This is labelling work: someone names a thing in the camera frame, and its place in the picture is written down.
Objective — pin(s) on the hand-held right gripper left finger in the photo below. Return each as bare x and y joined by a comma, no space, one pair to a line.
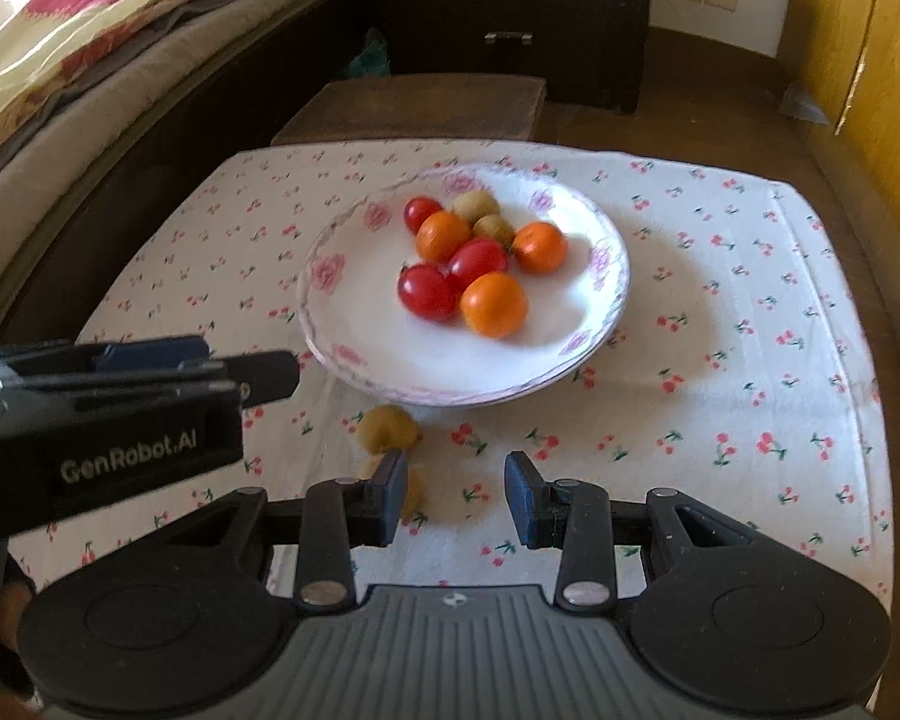
384,499

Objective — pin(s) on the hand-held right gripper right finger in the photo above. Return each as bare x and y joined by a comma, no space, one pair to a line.
523,499

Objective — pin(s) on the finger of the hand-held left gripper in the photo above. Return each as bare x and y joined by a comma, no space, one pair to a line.
150,354
266,379

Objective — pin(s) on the brown longan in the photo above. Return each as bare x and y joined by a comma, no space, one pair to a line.
495,229
474,206
414,493
386,427

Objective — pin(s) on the white floral rimmed plate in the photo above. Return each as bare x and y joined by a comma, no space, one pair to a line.
390,345

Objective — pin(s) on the red plum tomato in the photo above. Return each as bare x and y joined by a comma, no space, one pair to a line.
426,292
478,261

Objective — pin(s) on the small orange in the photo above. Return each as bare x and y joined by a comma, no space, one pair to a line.
493,304
540,247
441,236

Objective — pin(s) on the small round red tomato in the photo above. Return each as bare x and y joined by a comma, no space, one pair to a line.
422,214

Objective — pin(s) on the bed with colourful blanket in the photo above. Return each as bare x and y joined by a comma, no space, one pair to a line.
157,187

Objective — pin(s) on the bed with beige bedding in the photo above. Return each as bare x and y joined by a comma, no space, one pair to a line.
142,82

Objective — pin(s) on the cherry print tablecloth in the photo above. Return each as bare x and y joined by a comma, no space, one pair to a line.
720,300

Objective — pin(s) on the dark wooden stool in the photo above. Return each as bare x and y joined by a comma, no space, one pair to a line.
420,109

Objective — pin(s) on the teal cloth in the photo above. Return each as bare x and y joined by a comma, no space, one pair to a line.
367,56

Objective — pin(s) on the floral blanket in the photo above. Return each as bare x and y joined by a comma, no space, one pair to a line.
82,22

